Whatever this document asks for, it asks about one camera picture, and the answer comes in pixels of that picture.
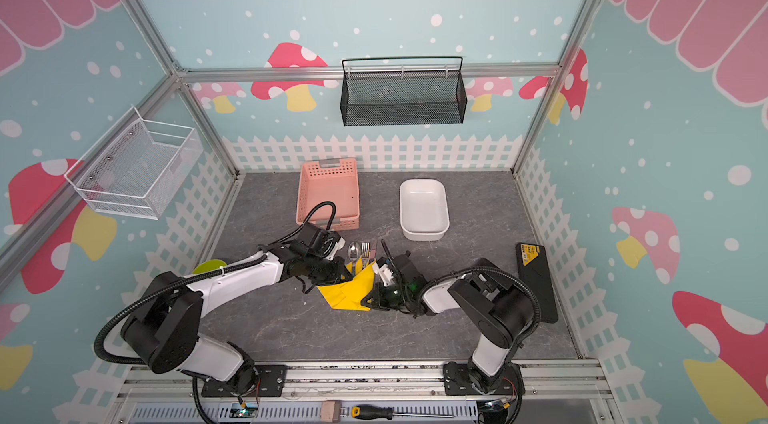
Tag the black box yellow label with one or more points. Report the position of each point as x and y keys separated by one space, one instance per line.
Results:
x=533 y=269

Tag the fork with teal handle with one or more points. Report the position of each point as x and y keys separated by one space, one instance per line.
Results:
x=366 y=252

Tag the spoon with teal handle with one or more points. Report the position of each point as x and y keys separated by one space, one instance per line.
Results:
x=355 y=252

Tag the white plastic bin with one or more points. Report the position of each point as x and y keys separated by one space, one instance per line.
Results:
x=424 y=214

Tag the yellow black screwdriver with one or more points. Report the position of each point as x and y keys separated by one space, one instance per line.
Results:
x=371 y=412

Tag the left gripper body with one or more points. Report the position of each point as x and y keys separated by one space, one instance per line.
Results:
x=322 y=270

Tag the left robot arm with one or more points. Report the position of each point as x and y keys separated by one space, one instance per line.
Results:
x=161 y=329

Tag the white wire mesh basket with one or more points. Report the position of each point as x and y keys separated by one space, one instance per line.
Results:
x=137 y=168

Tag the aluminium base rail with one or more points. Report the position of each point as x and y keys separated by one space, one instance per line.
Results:
x=553 y=391

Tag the black wire mesh basket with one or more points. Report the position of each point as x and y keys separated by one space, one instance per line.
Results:
x=403 y=91

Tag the yellow paper napkin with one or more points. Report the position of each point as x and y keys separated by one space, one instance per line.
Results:
x=349 y=295

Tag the green plastic bowl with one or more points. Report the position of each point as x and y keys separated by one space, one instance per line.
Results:
x=209 y=266

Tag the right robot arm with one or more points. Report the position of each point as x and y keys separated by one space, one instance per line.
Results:
x=503 y=308

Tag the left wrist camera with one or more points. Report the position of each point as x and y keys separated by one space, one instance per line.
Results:
x=339 y=244

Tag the pink plastic basket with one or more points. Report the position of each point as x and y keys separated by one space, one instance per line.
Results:
x=334 y=180

